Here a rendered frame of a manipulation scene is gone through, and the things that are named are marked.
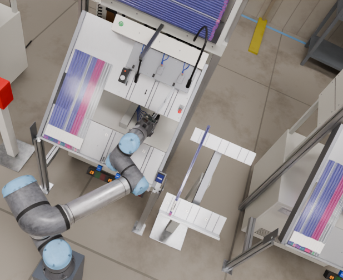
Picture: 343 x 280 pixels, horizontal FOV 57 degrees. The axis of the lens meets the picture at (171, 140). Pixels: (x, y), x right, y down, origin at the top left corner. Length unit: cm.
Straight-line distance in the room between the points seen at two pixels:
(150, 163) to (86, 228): 85
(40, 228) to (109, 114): 112
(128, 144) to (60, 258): 59
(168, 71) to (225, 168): 145
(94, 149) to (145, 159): 28
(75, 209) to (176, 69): 84
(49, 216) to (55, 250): 41
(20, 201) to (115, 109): 112
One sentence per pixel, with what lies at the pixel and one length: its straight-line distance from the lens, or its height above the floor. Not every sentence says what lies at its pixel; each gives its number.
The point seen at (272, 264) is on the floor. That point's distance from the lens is 272.
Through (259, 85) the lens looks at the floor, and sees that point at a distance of 377.
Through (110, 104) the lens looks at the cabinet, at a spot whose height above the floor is 62.
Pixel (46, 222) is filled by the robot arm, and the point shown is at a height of 118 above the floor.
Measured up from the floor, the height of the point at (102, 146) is 78.
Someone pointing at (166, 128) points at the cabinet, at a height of 62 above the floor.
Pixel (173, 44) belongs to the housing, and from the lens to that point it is 162.
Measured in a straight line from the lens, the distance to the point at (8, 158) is 266.
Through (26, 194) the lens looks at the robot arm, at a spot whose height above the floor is 119.
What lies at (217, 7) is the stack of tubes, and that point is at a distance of 148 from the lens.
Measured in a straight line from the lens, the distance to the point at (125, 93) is 171.
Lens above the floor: 226
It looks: 53 degrees down
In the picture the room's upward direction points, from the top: 24 degrees clockwise
